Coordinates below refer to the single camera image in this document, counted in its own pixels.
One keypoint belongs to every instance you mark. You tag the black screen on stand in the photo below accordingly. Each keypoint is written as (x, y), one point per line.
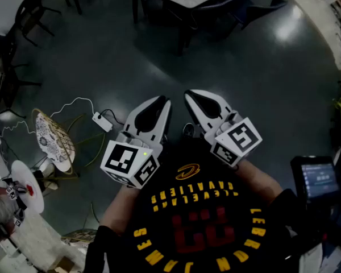
(319, 178)

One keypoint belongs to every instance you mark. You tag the dark frame wicker chair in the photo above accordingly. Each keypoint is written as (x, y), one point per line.
(27, 8)

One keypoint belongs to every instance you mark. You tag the white round disc red mark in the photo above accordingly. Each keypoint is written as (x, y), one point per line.
(28, 178)

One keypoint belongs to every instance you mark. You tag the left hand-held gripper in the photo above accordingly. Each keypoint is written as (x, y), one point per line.
(122, 159)

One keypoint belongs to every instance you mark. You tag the person's dark shoe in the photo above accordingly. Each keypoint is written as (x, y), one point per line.
(189, 130)

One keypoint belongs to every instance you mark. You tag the person's left forearm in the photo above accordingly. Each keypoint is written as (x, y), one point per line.
(119, 209)

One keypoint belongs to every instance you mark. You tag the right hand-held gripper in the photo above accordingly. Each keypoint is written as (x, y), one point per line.
(241, 141)

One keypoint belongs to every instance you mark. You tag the person's black printed jersey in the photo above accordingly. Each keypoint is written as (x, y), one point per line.
(204, 237)

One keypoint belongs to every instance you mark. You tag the person's right forearm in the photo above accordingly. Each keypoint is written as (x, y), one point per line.
(258, 181)

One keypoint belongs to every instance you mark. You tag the white power adapter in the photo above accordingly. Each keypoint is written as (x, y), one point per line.
(102, 121)

